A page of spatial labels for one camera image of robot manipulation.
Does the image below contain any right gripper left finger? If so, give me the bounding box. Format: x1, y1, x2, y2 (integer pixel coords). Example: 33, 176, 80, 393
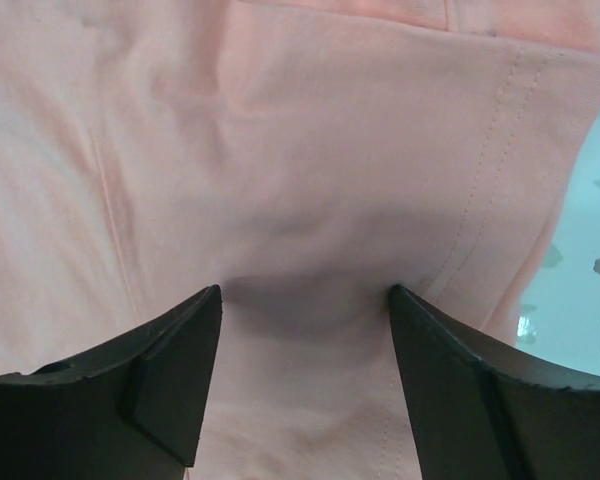
0, 285, 222, 480

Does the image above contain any salmon pink t-shirt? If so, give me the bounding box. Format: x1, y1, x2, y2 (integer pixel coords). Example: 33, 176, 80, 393
0, 1, 600, 479

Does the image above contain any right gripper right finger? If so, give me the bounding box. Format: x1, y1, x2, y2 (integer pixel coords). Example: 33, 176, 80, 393
388, 286, 600, 480

